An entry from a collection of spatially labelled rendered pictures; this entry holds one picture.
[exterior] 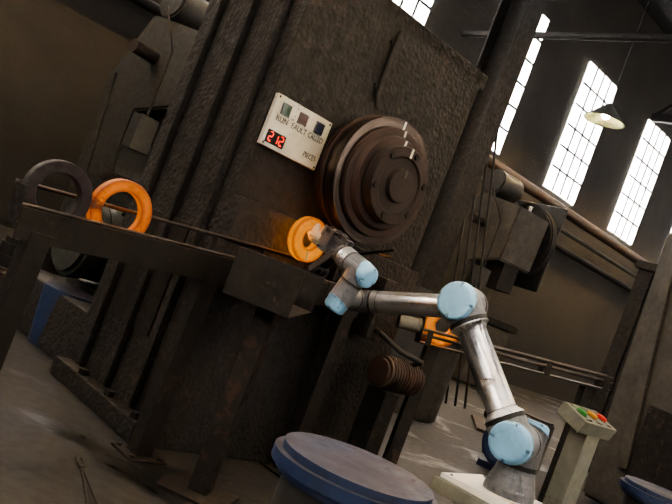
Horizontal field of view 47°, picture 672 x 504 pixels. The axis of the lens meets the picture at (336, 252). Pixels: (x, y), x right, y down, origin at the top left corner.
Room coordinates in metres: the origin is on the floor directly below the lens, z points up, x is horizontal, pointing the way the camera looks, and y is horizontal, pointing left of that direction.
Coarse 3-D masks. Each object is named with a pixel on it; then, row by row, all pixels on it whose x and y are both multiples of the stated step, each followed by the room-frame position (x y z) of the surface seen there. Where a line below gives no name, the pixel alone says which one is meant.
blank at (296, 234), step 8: (296, 224) 2.62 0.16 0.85; (304, 224) 2.63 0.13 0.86; (312, 224) 2.65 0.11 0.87; (320, 224) 2.68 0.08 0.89; (296, 232) 2.61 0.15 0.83; (304, 232) 2.64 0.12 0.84; (288, 240) 2.63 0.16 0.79; (296, 240) 2.62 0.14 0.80; (288, 248) 2.64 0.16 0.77; (296, 248) 2.63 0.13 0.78; (304, 248) 2.65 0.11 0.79; (312, 248) 2.68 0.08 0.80; (296, 256) 2.64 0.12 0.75; (304, 256) 2.66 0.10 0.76; (312, 256) 2.68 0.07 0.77
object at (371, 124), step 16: (352, 128) 2.69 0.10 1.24; (368, 128) 2.67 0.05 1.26; (400, 128) 2.77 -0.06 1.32; (336, 144) 2.68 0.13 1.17; (352, 144) 2.64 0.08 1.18; (336, 160) 2.65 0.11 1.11; (336, 176) 2.63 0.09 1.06; (336, 192) 2.65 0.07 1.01; (336, 208) 2.67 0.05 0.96; (336, 224) 2.76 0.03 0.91; (368, 240) 2.81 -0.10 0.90; (384, 240) 2.86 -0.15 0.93
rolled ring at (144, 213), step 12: (108, 180) 2.16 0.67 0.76; (120, 180) 2.16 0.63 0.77; (96, 192) 2.13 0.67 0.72; (108, 192) 2.14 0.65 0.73; (132, 192) 2.19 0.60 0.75; (144, 192) 2.21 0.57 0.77; (96, 204) 2.13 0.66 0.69; (144, 204) 2.22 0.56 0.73; (96, 216) 2.14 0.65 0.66; (144, 216) 2.23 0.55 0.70; (132, 228) 2.22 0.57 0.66; (144, 228) 2.24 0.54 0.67
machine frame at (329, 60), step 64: (256, 0) 2.76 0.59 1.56; (320, 0) 2.60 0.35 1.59; (384, 0) 2.78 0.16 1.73; (192, 64) 2.93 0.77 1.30; (256, 64) 2.63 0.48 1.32; (320, 64) 2.66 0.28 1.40; (384, 64) 2.85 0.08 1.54; (448, 64) 3.07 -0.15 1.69; (192, 128) 2.86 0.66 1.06; (256, 128) 2.58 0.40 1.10; (448, 128) 3.16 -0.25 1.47; (192, 192) 2.75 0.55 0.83; (256, 192) 2.62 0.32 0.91; (320, 256) 2.81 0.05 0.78; (128, 320) 2.76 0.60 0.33; (320, 320) 2.89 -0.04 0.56; (64, 384) 2.89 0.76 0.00; (128, 384) 2.70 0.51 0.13; (192, 384) 2.58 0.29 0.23; (256, 384) 2.76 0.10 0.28; (192, 448) 2.65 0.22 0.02; (256, 448) 2.84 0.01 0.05
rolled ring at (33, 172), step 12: (36, 168) 2.01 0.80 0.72; (48, 168) 2.02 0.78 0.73; (60, 168) 2.04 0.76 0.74; (72, 168) 2.06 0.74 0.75; (24, 180) 2.01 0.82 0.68; (36, 180) 2.01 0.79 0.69; (84, 180) 2.09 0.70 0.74; (84, 192) 2.10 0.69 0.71; (36, 204) 2.03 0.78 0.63; (84, 204) 2.11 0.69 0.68
